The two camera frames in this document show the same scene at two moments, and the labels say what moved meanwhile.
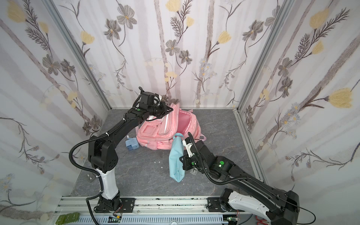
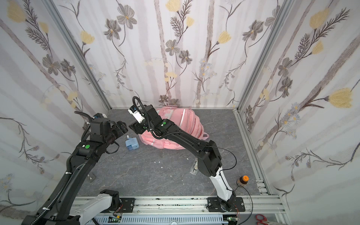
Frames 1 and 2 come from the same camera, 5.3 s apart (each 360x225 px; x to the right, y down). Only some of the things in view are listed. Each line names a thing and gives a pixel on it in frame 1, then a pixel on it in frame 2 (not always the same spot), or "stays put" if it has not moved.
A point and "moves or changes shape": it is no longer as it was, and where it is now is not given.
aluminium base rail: [174, 206] stays put
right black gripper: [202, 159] -> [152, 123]
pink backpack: [157, 133] moves or changes shape
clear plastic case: [193, 171] stays put
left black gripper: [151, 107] -> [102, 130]
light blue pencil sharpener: [131, 143] stays put
